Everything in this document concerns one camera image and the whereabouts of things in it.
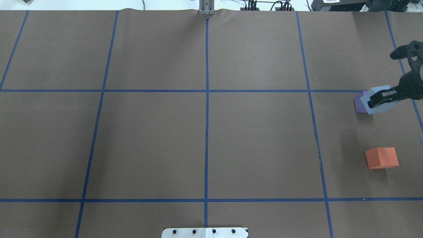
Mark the orange foam block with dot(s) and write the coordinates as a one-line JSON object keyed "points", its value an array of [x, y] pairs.
{"points": [[381, 158]]}

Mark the purple foam block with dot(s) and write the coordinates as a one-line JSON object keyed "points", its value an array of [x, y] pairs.
{"points": [[358, 103]]}

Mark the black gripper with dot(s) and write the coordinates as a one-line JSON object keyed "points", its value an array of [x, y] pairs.
{"points": [[410, 86]]}

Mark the black equipment box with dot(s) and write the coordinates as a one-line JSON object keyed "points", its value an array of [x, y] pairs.
{"points": [[338, 5]]}

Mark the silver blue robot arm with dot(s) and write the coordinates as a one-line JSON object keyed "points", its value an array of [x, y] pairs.
{"points": [[421, 76]]}

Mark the light blue foam block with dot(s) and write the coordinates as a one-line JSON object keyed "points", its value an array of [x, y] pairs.
{"points": [[382, 108]]}

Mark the brown paper table cover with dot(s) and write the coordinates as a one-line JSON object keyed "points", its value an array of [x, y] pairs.
{"points": [[123, 123]]}

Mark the black cable connectors cluster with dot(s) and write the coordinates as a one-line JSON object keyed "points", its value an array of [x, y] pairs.
{"points": [[267, 5]]}

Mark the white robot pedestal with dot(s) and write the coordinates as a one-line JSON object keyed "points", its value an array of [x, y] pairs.
{"points": [[203, 232]]}

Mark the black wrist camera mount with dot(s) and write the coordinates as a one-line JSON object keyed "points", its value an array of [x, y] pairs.
{"points": [[413, 52]]}

